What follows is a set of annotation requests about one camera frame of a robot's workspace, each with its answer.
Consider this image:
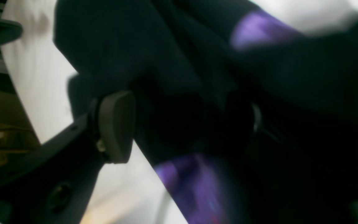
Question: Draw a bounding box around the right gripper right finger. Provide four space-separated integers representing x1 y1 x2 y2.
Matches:
251 103 263 134

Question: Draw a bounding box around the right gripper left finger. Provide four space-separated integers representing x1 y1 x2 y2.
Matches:
0 91 135 224

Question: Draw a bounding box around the black graphic T-shirt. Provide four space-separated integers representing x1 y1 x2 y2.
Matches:
54 0 358 224

